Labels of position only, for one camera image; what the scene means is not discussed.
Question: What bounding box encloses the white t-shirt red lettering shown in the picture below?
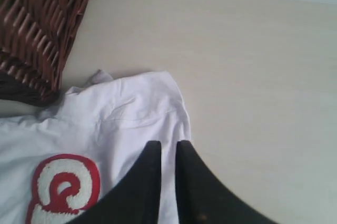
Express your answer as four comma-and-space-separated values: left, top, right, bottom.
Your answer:
1, 71, 191, 223

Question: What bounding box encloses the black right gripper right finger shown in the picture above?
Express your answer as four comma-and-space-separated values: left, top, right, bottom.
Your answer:
175, 140, 274, 224

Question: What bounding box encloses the dark red wicker basket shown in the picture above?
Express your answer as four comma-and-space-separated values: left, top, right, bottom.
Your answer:
1, 0, 89, 107

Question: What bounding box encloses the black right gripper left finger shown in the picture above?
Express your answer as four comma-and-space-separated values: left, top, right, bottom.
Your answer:
69, 141, 161, 224

